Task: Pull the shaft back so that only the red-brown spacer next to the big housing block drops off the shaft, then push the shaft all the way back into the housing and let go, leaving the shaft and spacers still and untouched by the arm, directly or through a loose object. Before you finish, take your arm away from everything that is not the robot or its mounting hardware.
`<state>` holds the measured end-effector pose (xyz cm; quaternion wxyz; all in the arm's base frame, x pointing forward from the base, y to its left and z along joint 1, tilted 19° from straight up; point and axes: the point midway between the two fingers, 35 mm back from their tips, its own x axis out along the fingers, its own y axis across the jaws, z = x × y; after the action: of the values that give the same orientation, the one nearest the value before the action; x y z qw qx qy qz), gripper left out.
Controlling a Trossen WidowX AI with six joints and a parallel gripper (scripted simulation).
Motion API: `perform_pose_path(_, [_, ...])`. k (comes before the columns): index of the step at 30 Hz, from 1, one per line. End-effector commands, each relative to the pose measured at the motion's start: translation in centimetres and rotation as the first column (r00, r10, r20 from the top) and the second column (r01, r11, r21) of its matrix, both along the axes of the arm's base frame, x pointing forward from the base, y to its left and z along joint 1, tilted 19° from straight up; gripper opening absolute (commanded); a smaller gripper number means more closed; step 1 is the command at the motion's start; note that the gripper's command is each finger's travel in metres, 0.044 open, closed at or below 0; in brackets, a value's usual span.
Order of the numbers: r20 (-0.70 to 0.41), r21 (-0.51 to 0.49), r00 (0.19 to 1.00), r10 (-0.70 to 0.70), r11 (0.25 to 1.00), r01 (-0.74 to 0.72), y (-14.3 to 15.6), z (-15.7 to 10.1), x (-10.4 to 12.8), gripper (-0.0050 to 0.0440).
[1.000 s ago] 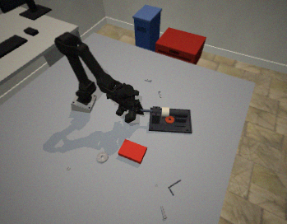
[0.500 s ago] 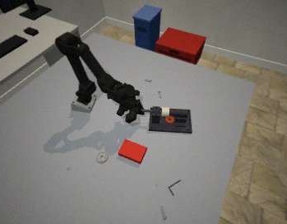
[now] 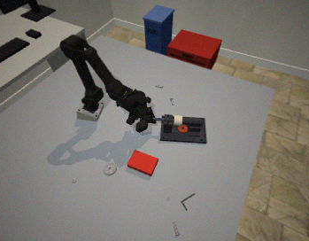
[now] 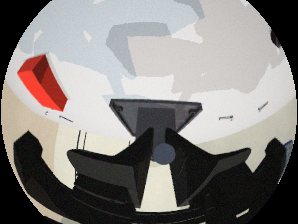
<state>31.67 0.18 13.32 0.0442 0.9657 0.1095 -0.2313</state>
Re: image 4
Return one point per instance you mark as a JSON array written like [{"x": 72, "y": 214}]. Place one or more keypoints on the red rectangular block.
[{"x": 38, "y": 78}]

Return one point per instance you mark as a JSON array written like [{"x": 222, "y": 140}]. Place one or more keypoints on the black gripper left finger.
[{"x": 128, "y": 168}]

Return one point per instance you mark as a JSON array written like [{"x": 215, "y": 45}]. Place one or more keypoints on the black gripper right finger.
[{"x": 193, "y": 167}]

